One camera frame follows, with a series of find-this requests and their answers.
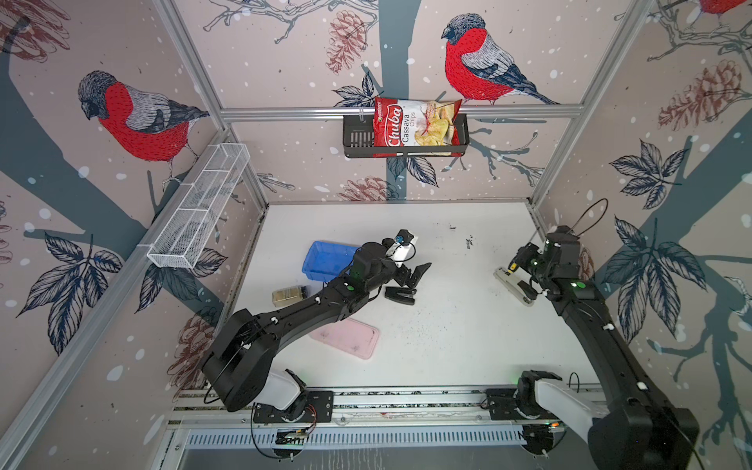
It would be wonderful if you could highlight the pink plastic tray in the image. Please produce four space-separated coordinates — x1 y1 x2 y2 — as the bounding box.
309 318 380 360

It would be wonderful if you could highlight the red chips bag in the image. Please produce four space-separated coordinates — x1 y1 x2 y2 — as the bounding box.
373 98 462 150

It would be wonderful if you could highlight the white wire mesh basket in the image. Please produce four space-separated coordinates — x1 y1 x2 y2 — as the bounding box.
147 143 250 269

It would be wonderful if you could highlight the black wall basket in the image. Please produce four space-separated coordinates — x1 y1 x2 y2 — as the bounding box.
342 112 471 160

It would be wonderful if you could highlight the small olive box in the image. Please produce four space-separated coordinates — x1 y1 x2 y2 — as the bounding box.
272 286 307 309

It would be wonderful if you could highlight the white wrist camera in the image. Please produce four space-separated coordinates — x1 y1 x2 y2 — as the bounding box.
387 229 416 266
493 268 538 307

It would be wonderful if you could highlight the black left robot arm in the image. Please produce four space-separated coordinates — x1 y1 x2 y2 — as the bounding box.
199 241 432 412

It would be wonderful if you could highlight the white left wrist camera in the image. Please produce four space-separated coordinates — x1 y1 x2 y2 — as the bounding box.
387 229 416 266

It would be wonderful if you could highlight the aluminium horizontal back bar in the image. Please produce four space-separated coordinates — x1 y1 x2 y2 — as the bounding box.
219 104 586 123

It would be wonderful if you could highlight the aluminium corner post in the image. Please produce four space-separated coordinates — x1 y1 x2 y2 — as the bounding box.
151 0 269 208

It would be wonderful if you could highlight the blue plastic bin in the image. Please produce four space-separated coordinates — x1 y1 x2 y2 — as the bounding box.
302 241 358 283

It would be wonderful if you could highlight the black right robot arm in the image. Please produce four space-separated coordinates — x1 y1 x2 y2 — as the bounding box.
481 226 699 469

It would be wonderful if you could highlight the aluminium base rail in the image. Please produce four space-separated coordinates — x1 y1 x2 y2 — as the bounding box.
166 384 647 430

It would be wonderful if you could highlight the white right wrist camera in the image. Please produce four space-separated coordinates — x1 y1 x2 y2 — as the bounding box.
493 268 538 307

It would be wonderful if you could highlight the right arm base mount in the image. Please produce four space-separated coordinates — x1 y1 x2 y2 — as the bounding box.
481 388 559 422

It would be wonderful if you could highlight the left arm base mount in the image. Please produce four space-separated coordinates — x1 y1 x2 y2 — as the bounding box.
254 391 334 425

